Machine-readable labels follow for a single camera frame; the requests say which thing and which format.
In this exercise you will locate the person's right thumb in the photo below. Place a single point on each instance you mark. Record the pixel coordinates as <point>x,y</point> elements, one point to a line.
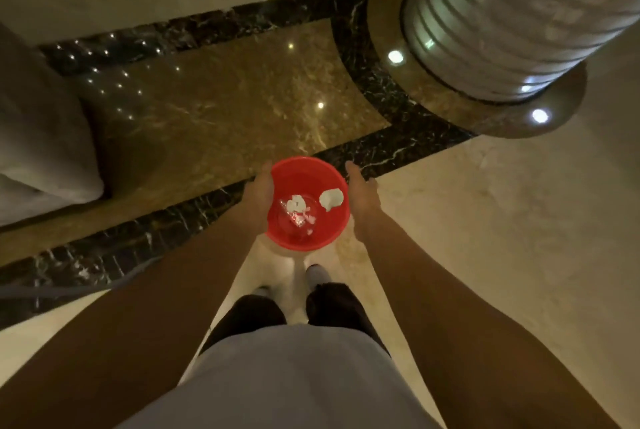
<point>353,174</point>

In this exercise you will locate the person's right forearm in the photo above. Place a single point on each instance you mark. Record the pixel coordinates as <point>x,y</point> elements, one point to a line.
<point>475,338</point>

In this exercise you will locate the person's black trousers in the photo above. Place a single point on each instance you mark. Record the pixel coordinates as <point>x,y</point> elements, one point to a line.
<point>320,313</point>

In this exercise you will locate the crumpled white paper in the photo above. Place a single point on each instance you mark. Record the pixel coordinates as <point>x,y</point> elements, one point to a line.
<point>331,198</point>

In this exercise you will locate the person's white shirt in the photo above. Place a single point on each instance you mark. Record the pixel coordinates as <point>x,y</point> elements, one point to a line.
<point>285,378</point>

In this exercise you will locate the person's left white shoe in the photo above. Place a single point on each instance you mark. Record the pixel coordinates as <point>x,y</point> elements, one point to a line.
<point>263,290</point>

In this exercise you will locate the person's left hand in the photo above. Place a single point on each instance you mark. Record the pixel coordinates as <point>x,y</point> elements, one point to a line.
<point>257,203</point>

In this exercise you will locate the person's left thumb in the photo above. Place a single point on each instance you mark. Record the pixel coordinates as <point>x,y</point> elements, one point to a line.
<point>267,174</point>

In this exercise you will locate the ribbed white column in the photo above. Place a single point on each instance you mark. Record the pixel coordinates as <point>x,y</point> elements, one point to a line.
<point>510,13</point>

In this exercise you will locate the person's white shoe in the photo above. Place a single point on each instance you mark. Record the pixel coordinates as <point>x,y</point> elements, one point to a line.
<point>263,290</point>
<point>316,274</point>

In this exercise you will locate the person's right hand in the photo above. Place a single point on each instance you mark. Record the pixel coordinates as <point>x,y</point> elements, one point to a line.
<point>364,203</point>

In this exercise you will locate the red plastic bucket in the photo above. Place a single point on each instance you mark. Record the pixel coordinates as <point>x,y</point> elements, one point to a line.
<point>306,203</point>

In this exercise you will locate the person's right white shoe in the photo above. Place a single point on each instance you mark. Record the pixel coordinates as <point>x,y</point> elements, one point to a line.
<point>316,274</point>

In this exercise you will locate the round floor spotlight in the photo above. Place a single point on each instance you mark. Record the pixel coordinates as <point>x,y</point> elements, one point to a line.
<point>539,116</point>
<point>395,57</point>

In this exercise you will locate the person's left forearm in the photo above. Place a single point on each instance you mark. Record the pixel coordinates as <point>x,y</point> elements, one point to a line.
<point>120,323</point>

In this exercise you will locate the grey upholstered sofa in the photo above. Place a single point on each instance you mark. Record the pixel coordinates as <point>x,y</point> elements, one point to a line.
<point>40,143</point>

